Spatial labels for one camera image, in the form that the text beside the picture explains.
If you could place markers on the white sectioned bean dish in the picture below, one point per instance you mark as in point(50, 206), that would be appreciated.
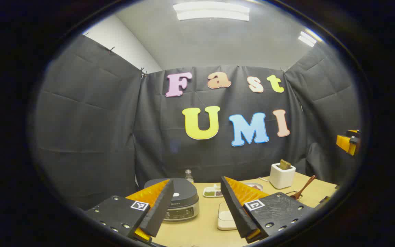
point(211, 193)

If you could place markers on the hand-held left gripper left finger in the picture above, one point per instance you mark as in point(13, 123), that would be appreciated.
point(159, 209)

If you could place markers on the clear glass dish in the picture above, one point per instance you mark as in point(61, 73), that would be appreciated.
point(226, 226)

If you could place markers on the brown wooden spoon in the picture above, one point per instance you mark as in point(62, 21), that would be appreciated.
point(305, 187)

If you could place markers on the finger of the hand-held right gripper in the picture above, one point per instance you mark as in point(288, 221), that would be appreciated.
point(346, 144)

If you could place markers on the black backdrop cloth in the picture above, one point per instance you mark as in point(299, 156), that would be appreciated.
point(91, 120)

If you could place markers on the white round plate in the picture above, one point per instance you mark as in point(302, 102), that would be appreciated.
point(256, 186)

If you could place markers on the brown toast slice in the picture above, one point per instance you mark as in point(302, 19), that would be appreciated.
point(285, 164)

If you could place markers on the small clear glass bottle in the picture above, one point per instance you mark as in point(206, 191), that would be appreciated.
point(189, 176)

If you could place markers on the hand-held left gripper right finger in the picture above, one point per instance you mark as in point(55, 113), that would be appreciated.
point(235, 209)

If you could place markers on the small ceiling light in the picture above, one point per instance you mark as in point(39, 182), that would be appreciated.
point(309, 38)

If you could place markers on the white toaster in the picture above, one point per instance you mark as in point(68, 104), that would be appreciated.
point(281, 178)

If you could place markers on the black and silver rice cooker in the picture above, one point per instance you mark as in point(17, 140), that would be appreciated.
point(183, 195)

